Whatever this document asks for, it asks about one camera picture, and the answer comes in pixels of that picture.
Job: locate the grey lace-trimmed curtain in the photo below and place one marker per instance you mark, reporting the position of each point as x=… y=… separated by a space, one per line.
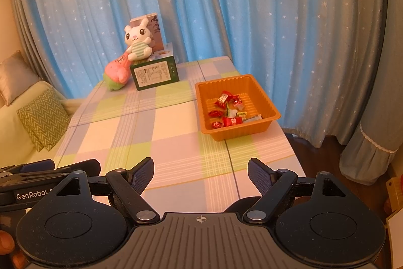
x=381 y=83

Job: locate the green cardboard box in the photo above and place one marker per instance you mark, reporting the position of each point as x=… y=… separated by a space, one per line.
x=154 y=73

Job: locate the white bunny plush toy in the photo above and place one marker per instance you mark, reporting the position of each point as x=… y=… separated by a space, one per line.
x=138 y=39

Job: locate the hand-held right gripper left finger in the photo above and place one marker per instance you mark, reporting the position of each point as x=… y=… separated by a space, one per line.
x=143 y=176

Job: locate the orange plastic tray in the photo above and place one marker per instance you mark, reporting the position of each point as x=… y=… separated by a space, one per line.
x=239 y=84

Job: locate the yellow green candy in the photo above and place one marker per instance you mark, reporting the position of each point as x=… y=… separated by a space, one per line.
x=243 y=114

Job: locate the grey star curtain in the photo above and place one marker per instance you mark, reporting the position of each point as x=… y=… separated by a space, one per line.
x=22 y=20

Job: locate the grey satin cushion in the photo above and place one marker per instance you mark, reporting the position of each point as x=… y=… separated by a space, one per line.
x=15 y=76

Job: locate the clear black-print snack packet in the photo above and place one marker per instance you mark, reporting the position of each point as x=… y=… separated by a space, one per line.
x=253 y=118

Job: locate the white board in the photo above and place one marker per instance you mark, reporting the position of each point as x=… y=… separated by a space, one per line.
x=396 y=231

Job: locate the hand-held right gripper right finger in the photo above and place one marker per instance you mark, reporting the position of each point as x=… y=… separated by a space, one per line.
x=259 y=176

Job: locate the person's left hand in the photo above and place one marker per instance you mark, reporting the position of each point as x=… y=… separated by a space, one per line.
x=7 y=243

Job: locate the red and white candy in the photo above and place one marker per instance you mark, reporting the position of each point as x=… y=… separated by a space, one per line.
x=223 y=98

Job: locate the checked tablecloth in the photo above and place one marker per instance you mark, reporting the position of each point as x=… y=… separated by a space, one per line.
x=163 y=130

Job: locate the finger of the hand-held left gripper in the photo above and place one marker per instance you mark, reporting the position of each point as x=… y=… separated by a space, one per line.
x=37 y=165
x=85 y=165

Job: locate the green zigzag pillow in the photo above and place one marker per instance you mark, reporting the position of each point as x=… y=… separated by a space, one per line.
x=44 y=117

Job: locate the pink and green plush toy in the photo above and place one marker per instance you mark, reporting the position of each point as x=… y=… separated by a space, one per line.
x=116 y=72

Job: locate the pale green sofa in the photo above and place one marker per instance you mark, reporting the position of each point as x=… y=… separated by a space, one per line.
x=12 y=130

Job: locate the brown cardboard box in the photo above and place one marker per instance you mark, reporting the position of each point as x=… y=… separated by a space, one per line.
x=157 y=29

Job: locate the yellow box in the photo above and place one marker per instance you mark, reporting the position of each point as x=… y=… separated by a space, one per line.
x=396 y=193

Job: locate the blue star curtain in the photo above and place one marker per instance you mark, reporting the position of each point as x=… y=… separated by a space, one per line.
x=220 y=4

